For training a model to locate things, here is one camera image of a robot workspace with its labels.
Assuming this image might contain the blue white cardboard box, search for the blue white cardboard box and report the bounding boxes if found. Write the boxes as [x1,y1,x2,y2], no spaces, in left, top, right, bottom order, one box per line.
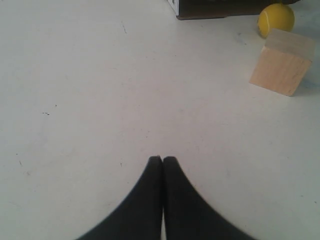
[166,0,301,21]

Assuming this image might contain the yellow tennis ball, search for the yellow tennis ball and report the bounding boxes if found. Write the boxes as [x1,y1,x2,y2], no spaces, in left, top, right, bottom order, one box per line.
[257,3,295,38]

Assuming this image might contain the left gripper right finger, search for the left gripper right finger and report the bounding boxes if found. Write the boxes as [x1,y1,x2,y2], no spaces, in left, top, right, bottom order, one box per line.
[163,156,253,240]

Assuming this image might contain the light wooden cube block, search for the light wooden cube block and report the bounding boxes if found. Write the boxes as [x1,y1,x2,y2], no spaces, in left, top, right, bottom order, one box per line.
[249,28,316,97]

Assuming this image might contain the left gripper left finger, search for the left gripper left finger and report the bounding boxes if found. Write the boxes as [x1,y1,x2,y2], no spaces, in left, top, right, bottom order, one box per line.
[79,156,163,240]

